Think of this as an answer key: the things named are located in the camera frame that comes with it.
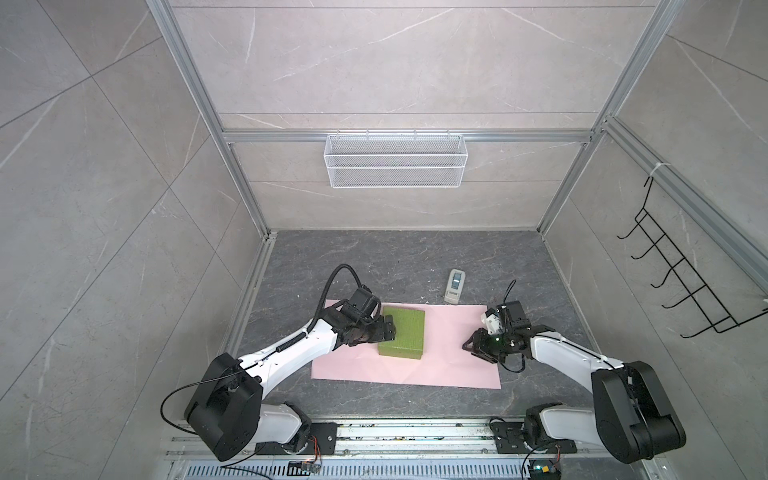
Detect green gift box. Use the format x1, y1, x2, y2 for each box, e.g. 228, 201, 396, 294
378, 306, 425, 360

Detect pink wrapping paper sheet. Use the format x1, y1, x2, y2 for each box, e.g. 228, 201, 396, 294
311, 303, 501, 390

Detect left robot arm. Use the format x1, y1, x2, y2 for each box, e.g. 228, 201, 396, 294
184, 287, 396, 461

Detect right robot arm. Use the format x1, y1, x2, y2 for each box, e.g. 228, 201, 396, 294
462, 301, 687, 464

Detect grey tape dispenser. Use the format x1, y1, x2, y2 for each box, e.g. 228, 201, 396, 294
444, 269, 466, 305

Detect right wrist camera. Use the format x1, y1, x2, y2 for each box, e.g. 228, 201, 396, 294
483, 308, 504, 336

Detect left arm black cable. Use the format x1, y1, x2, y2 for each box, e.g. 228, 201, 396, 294
305, 263, 364, 334

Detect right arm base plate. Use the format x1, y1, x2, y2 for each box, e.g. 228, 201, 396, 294
488, 418, 577, 454

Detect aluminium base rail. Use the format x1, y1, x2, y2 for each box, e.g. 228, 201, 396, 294
158, 417, 675, 479

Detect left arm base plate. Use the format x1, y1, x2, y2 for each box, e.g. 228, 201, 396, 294
255, 422, 339, 456

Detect white wire mesh basket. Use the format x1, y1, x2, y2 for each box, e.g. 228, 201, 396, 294
323, 133, 469, 189

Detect black wire hook rack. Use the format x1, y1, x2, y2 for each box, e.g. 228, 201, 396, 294
617, 176, 767, 339

